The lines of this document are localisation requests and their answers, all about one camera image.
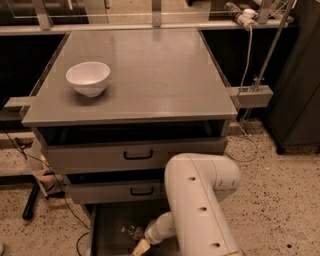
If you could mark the white ceramic bowl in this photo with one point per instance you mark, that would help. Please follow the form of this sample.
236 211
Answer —
89 78

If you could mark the grey drawer cabinet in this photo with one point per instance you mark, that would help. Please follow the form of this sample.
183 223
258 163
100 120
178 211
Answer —
163 85

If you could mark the grey middle drawer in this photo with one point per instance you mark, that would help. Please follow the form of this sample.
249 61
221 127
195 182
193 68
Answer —
111 192

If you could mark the black top drawer handle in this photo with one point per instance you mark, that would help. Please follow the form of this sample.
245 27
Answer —
137 155

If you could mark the dark cabinet at right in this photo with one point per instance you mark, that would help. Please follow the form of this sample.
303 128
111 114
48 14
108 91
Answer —
293 115

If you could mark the black drawer handle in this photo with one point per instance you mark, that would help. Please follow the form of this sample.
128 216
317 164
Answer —
137 155
141 192

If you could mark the white power strip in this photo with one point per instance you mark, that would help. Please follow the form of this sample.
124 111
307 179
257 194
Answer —
244 18

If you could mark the grey bottom drawer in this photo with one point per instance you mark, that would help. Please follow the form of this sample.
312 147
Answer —
106 238

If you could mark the grey drawer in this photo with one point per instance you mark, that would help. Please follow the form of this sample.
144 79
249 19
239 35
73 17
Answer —
111 192
106 238
107 157

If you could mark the grey top drawer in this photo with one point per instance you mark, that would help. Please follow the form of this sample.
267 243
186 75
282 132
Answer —
107 157

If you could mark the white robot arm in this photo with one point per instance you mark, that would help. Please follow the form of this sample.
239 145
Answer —
195 217

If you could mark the black cylindrical leg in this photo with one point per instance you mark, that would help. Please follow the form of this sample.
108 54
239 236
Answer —
28 210

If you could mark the metal diagonal rod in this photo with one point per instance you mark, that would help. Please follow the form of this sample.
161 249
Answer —
257 81

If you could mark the black middle drawer handle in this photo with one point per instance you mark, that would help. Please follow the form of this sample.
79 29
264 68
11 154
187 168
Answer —
141 192

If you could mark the clear plastic water bottle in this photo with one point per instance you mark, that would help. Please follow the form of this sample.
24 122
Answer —
135 232

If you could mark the grey metal side bracket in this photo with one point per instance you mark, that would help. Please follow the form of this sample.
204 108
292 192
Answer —
244 98

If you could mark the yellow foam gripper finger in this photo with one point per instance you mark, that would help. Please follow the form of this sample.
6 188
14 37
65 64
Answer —
142 247

